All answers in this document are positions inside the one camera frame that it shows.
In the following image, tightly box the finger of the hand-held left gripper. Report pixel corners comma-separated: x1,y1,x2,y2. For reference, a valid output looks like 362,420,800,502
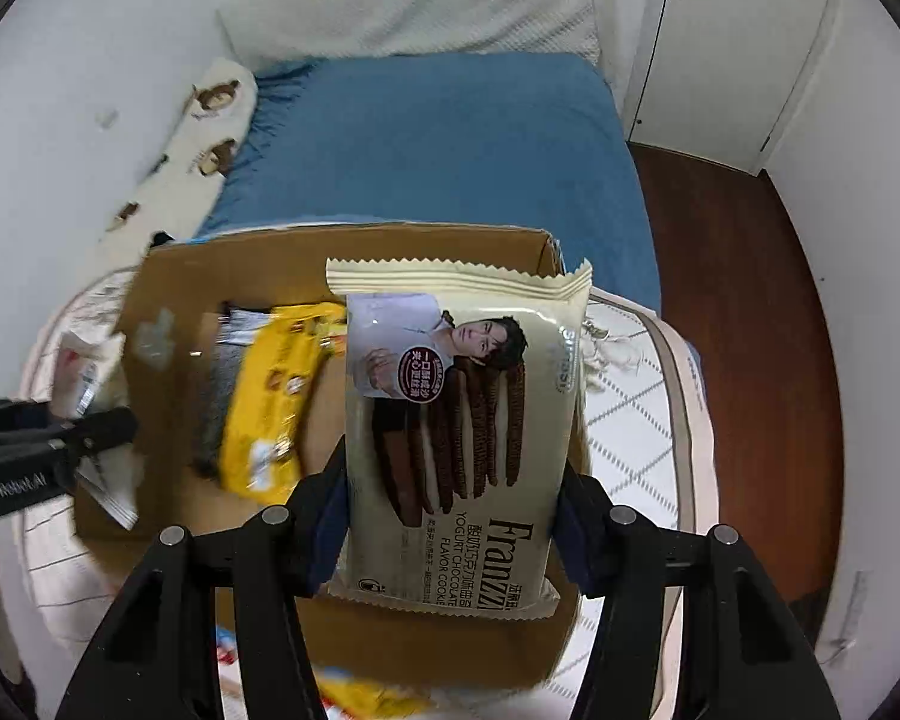
0,408,140,475
0,399,52,434

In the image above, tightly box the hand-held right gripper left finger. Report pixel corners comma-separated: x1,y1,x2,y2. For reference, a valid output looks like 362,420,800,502
56,436,353,720

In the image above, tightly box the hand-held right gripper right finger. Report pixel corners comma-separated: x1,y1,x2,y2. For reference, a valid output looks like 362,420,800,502
557,463,845,720

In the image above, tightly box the white snack packet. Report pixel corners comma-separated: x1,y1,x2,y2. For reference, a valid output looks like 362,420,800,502
49,315,141,533

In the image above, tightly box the dark grey snack packet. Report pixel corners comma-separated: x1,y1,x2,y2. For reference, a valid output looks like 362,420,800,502
191,304,271,477

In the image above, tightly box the yellow snack packet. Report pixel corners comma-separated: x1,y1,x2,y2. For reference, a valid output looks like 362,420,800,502
221,301,350,505

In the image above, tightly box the cream chocolate cookie packet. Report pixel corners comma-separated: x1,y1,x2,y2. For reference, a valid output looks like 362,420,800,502
325,256,593,620

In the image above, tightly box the brown cardboard box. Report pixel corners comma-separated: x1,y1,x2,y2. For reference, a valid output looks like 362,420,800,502
75,221,582,691

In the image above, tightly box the white floral printed blanket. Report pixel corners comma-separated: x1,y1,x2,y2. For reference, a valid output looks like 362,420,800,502
0,268,721,720

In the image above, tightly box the cream bear print pillow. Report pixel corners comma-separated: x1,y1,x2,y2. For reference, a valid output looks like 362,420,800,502
96,58,260,271

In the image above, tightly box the blue bedsheet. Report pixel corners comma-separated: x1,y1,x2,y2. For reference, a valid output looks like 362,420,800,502
193,52,662,316

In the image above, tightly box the white door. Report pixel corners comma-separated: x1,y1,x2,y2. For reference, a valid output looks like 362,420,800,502
625,0,842,175

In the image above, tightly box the white textured quilt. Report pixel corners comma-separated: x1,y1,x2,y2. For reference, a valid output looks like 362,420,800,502
216,0,602,77

